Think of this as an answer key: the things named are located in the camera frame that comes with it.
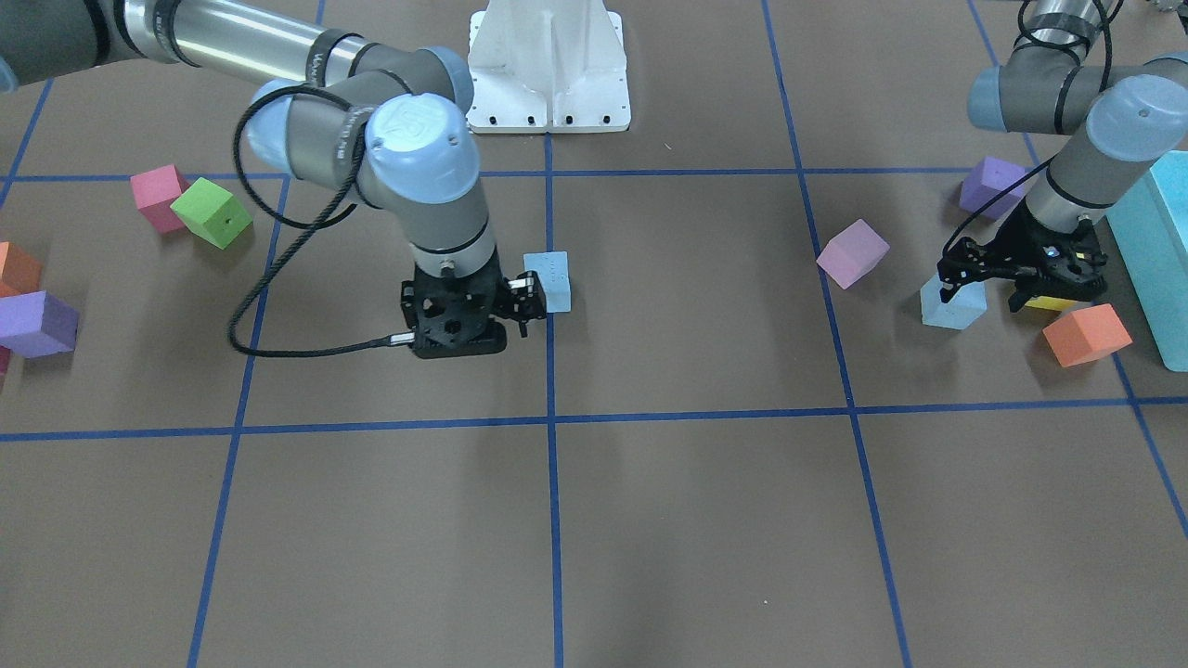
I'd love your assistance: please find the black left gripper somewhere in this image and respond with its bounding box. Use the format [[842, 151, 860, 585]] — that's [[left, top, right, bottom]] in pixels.
[[937, 204, 1108, 304]]

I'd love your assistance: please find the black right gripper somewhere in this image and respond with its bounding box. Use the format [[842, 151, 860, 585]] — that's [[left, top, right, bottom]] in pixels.
[[400, 263, 548, 360]]

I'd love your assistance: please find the light blue foam block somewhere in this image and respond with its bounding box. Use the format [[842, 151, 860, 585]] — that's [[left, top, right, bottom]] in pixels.
[[523, 252, 571, 314], [918, 275, 988, 330]]

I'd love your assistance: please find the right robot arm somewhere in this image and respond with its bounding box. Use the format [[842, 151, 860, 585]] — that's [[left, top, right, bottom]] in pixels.
[[4, 1, 546, 359]]

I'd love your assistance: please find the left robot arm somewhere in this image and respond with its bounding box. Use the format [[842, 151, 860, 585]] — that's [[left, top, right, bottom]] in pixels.
[[937, 1, 1187, 310]]

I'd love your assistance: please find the yellow foam block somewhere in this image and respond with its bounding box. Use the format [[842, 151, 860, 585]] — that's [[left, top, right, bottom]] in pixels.
[[1024, 296, 1080, 313]]

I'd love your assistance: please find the purple foam block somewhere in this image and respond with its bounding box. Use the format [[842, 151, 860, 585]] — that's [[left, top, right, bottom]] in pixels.
[[1, 291, 80, 358], [958, 156, 1026, 220]]

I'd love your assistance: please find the light pink foam block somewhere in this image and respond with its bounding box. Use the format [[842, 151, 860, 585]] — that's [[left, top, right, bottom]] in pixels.
[[816, 219, 890, 290]]

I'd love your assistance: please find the orange foam block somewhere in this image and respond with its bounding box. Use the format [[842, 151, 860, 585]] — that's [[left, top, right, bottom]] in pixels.
[[1042, 303, 1133, 368], [1, 241, 43, 300]]

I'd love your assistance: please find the cyan plastic bin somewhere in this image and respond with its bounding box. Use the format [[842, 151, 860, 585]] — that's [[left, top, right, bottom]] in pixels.
[[1107, 149, 1187, 373]]

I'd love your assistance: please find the green foam block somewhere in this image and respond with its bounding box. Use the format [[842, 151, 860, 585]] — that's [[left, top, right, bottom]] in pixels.
[[170, 177, 253, 250]]

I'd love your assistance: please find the dark pink foam block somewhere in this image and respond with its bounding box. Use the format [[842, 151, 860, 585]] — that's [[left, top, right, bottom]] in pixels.
[[129, 164, 189, 234]]

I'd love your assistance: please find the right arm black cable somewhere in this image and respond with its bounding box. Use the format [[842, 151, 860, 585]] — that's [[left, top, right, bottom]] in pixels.
[[228, 84, 416, 358]]

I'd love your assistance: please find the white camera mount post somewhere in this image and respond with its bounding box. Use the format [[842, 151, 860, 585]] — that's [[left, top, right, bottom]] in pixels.
[[467, 1, 632, 136]]

